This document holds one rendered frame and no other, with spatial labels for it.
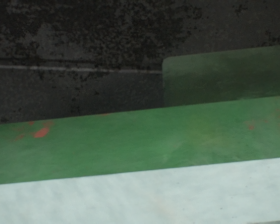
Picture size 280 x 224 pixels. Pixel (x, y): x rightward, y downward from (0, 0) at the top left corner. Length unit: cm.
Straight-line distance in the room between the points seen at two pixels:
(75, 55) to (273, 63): 41
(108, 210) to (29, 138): 25
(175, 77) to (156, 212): 65
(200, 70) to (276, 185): 65
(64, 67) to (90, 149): 63
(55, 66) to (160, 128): 62
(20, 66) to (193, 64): 37
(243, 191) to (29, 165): 26
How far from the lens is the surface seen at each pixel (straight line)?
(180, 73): 118
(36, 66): 134
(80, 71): 133
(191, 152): 68
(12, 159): 73
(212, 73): 117
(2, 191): 62
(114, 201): 56
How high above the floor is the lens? 126
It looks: 68 degrees down
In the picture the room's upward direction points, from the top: 177 degrees counter-clockwise
